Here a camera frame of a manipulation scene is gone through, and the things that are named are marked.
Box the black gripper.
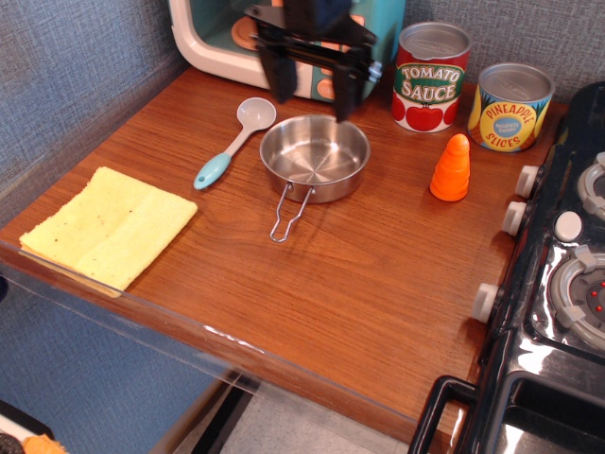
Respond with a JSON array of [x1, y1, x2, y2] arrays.
[[245, 1, 382, 123]]

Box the small steel pot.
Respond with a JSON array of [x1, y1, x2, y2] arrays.
[[259, 114, 371, 243]]

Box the orange toy carrot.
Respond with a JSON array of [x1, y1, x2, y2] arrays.
[[429, 133, 471, 201]]

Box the toy microwave teal and pink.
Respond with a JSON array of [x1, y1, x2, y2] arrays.
[[168, 0, 406, 89]]

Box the tomato sauce can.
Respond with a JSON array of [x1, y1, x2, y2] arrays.
[[391, 22, 472, 132]]

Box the pineapple slices can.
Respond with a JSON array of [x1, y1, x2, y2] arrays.
[[467, 62, 555, 152]]

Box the yellow cloth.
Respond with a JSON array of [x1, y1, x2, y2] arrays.
[[20, 166, 198, 298]]

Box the black toy stove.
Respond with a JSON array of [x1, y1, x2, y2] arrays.
[[409, 82, 604, 453]]

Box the orange object at corner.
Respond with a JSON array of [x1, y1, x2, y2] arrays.
[[22, 434, 67, 454]]

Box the teal handled grey spoon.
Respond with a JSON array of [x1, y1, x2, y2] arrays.
[[193, 97, 277, 190]]

